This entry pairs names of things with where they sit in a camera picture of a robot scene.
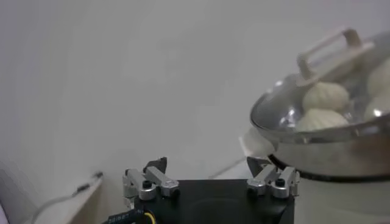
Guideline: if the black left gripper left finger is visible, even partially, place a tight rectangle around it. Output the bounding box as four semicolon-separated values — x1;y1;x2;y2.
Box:
122;156;181;211

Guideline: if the stainless steel steamer basket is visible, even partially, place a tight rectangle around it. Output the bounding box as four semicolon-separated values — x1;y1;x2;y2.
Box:
249;112;390;179

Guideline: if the glass lid with white handle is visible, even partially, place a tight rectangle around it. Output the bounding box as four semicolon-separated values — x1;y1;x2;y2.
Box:
250;26;390;136

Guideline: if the white steamed baozi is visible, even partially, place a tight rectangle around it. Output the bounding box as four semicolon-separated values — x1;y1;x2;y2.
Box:
295;108;350;132
364;96;390;122
302;81;350;112
367;57;390;100

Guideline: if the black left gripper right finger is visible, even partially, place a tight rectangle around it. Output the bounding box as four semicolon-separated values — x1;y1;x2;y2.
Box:
246;156;301;199

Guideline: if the white side table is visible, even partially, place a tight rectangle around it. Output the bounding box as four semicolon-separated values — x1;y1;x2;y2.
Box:
30;176;104;224

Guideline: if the black cable with adapter plug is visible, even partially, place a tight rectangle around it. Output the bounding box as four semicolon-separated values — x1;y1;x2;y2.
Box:
30;172;104;224

